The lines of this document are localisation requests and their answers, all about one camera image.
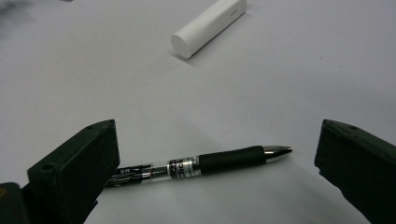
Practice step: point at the white cylindrical case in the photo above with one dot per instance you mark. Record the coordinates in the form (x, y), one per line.
(205, 26)

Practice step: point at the black gel pen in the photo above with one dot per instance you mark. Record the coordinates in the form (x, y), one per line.
(230, 159)

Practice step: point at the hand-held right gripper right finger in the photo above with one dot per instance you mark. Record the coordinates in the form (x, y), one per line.
(361, 168)

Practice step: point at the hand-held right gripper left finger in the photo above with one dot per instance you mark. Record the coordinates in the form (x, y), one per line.
(77, 168)

